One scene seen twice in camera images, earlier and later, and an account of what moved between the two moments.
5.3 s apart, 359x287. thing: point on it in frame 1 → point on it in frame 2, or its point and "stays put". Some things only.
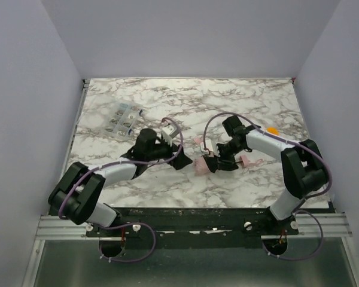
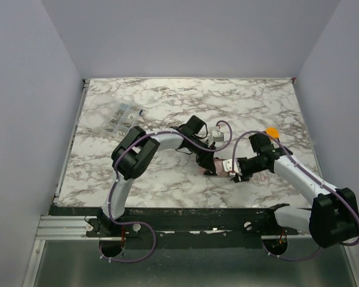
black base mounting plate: x=194 y=228 stays put
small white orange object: x=273 y=130 stays put
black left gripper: x=173 y=153 → x=206 y=161
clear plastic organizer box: x=123 y=119 stays put
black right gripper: x=218 y=163 → x=242 y=170
